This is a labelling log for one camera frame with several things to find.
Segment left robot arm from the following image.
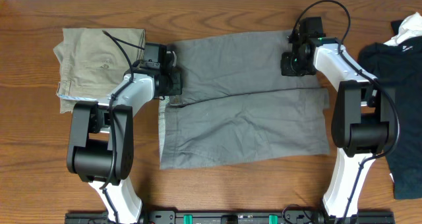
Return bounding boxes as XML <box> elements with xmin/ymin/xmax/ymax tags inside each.
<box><xmin>65</xmin><ymin>43</ymin><xmax>183</xmax><ymax>223</ymax></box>

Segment grey shorts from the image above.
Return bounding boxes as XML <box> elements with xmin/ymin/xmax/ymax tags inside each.
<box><xmin>159</xmin><ymin>30</ymin><xmax>330</xmax><ymax>169</ymax></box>

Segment white garment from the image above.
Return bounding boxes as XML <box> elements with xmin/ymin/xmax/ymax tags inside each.
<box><xmin>384</xmin><ymin>12</ymin><xmax>421</xmax><ymax>46</ymax></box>

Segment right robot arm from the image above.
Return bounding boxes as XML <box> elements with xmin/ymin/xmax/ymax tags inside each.
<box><xmin>280</xmin><ymin>16</ymin><xmax>400</xmax><ymax>223</ymax></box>

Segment black t-shirt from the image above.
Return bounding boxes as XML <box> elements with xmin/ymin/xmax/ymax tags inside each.
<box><xmin>358</xmin><ymin>36</ymin><xmax>421</xmax><ymax>200</ymax></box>

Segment folded khaki shorts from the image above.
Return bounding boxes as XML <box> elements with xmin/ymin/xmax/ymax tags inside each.
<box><xmin>53</xmin><ymin>28</ymin><xmax>146</xmax><ymax>113</ymax></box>

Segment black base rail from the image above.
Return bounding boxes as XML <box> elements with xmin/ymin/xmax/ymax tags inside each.
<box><xmin>65</xmin><ymin>210</ymin><xmax>396</xmax><ymax>224</ymax></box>

